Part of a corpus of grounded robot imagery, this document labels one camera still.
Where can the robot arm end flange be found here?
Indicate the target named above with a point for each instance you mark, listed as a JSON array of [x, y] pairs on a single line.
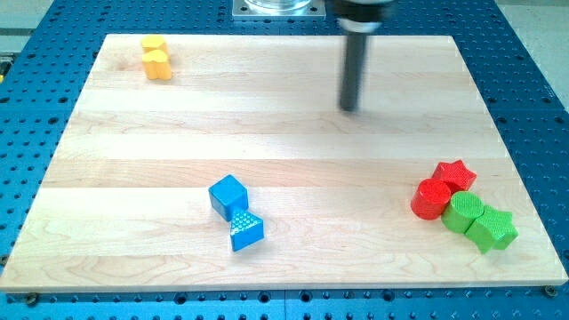
[[363, 16]]

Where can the red circle block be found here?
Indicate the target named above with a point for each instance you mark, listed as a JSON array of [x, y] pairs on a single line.
[[430, 199]]

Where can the red star block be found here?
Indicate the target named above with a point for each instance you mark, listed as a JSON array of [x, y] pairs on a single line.
[[456, 176]]

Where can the green circle block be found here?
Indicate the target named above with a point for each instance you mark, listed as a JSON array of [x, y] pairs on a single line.
[[463, 208]]

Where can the green star block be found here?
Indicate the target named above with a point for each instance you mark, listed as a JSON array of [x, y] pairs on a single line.
[[493, 230]]

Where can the blue cube block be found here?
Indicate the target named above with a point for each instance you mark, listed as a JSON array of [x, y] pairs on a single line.
[[228, 196]]

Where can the blue triangle block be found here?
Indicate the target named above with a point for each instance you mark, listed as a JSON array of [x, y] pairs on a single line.
[[246, 229]]

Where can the wooden board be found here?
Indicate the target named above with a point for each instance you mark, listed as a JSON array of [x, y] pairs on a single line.
[[124, 205]]

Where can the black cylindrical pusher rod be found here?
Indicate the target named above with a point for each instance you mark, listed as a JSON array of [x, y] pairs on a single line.
[[353, 69]]

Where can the yellow heart block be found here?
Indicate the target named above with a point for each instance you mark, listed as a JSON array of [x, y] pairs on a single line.
[[156, 65]]

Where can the yellow hexagon block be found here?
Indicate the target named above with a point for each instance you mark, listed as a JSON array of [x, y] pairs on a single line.
[[153, 42]]

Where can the blue perforated metal table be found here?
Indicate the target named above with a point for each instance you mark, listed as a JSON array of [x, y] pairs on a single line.
[[46, 79]]

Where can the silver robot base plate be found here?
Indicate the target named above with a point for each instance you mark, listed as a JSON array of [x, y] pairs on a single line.
[[282, 9]]

